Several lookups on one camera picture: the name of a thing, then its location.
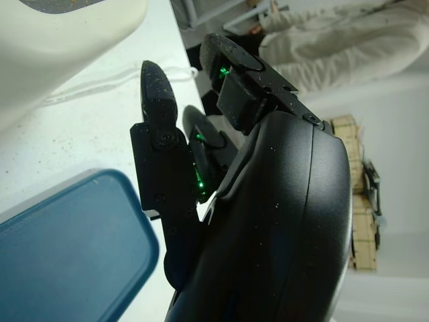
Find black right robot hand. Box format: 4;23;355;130
129;32;356;322

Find person in black trousers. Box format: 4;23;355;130
183;0;429;135

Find cream white toaster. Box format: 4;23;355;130
0;0;149;132

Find stacked wooden crates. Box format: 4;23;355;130
330;113;382;273

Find white background desk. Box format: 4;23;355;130
180;0;290;32

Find dark blue plastic tray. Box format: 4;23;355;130
0;168;161;322

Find white toaster power cord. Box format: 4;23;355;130
42;65;199;105

